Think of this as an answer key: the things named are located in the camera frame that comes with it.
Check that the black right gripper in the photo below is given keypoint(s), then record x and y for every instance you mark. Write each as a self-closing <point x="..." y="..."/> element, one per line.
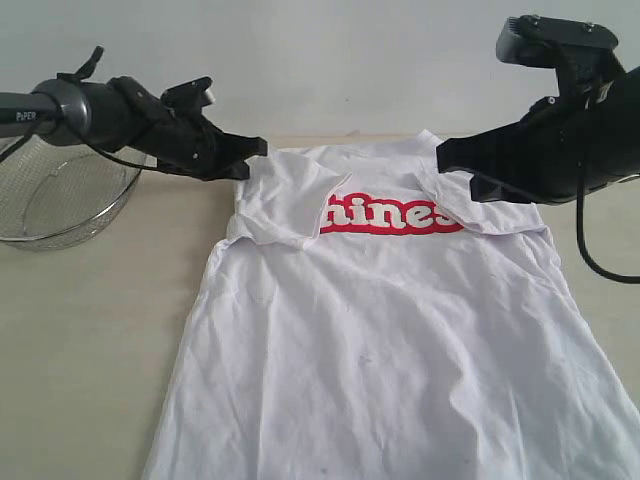
<point x="600" y="135"/>

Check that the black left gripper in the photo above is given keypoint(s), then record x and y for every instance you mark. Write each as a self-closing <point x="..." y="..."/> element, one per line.
<point x="190" y="145"/>

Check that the white t-shirt red lettering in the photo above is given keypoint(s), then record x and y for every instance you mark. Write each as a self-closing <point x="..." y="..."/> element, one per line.
<point x="363" y="318"/>

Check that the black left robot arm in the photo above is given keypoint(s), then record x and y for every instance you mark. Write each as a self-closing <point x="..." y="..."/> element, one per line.
<point x="121" y="113"/>

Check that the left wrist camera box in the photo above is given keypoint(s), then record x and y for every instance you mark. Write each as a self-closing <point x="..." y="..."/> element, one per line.
<point x="192" y="95"/>

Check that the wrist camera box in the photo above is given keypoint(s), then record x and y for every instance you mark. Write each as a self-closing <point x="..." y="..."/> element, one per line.
<point x="580" y="53"/>
<point x="192" y="95"/>

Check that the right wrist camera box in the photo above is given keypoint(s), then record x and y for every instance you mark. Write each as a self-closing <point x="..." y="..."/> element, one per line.
<point x="580" y="53"/>

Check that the metal mesh strainer bowl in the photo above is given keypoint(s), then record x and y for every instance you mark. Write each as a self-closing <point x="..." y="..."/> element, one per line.
<point x="57" y="197"/>

